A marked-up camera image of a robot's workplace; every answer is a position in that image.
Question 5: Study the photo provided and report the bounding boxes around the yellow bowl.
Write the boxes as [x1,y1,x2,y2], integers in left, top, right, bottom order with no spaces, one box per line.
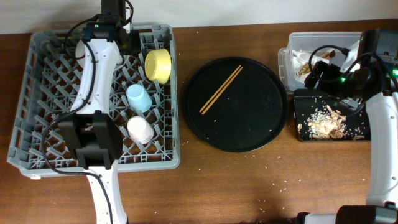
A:
[144,49,172,84]

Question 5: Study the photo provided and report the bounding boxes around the brown food scraps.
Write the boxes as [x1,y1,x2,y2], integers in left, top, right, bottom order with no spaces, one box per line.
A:
[297,105,366,141]

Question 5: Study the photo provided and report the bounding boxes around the blue plastic cup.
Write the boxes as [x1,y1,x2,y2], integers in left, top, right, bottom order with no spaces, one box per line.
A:
[126,84,152,113]

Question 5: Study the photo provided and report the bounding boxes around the pink plastic cup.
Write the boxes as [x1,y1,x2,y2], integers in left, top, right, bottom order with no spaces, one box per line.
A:
[127,116,154,144]

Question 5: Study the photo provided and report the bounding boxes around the wooden chopstick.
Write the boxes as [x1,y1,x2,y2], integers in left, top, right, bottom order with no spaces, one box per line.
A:
[201,66,244,116]
[198,64,243,113]

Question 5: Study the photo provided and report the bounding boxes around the grey round plate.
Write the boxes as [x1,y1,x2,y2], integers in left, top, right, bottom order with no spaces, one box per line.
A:
[75,40,91,70]

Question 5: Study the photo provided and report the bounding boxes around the white paper napkins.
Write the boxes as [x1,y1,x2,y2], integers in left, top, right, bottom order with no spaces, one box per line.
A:
[290,50,310,85]

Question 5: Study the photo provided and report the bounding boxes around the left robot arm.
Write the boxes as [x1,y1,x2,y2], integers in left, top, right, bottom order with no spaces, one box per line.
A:
[56,1,141,223]

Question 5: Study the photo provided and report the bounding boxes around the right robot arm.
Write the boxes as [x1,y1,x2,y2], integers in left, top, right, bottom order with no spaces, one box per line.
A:
[296,29,397,223]

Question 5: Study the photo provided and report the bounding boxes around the grey plastic dishwasher rack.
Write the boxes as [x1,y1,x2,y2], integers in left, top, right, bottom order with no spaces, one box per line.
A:
[7,25,180,179]

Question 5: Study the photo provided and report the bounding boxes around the clear plastic waste bin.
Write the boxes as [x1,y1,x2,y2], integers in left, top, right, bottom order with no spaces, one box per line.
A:
[278,32,361,94]

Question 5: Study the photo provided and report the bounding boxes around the black rectangular tray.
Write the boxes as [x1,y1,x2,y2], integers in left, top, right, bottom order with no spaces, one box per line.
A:
[293,89,371,142]

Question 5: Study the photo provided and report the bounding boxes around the round black serving tray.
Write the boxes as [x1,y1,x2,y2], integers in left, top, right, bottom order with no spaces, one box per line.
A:
[182,57,289,152]

